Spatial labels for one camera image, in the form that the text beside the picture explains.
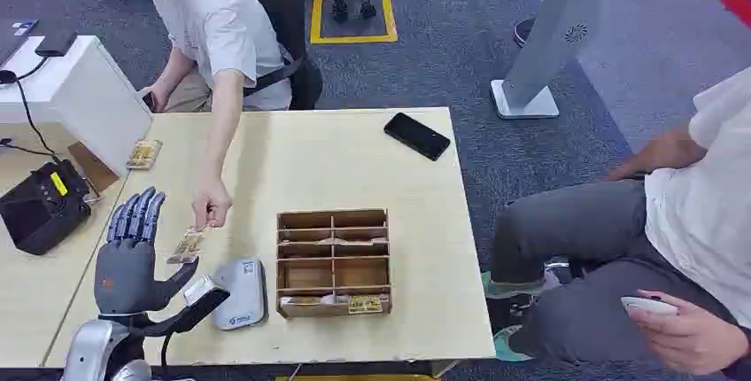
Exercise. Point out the black smartphone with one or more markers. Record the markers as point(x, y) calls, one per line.
point(416, 136)

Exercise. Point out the dark laptop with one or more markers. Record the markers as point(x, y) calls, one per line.
point(9, 41)

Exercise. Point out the grey kiosk stand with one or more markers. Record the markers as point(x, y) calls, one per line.
point(551, 26)

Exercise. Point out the person's left hand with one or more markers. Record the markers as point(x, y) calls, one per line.
point(211, 205)

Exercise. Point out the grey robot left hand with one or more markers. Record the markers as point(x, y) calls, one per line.
point(126, 275)

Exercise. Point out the seated person's left hand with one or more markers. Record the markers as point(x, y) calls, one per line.
point(692, 337)

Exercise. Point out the person in white shirt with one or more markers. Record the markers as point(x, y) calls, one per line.
point(217, 26)

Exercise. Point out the person's right hand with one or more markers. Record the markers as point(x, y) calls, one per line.
point(155, 96)

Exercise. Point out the white cabinet box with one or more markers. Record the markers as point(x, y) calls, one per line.
point(88, 102)

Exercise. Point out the black external drive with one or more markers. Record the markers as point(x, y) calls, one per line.
point(56, 44)

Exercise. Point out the black office chair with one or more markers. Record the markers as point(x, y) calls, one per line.
point(281, 8)

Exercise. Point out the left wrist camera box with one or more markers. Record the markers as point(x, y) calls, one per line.
point(199, 305)

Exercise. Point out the person in grey trousers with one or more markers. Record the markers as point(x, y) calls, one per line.
point(586, 231)

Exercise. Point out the black card counting machine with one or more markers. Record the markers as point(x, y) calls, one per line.
point(41, 208)

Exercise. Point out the seated person's right hand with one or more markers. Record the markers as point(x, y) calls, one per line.
point(625, 173)

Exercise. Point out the black shoe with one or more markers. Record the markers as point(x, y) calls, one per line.
point(523, 32)

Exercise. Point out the gold label card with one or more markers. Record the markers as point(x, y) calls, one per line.
point(365, 305)

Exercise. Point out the yellow floor tape square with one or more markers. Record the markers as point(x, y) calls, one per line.
point(315, 17)

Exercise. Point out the pale card stack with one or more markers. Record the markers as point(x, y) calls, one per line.
point(311, 301)

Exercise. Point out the green grey shoe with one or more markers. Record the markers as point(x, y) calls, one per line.
point(507, 346)
point(504, 289)

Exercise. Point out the white card reader device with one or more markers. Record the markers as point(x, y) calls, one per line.
point(243, 296)

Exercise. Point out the brown cardboard piece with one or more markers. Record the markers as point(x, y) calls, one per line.
point(94, 170)

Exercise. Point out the dark handheld phone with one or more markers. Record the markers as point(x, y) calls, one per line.
point(150, 102)

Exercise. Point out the wooden card sorting box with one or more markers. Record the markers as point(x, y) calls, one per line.
point(334, 275)

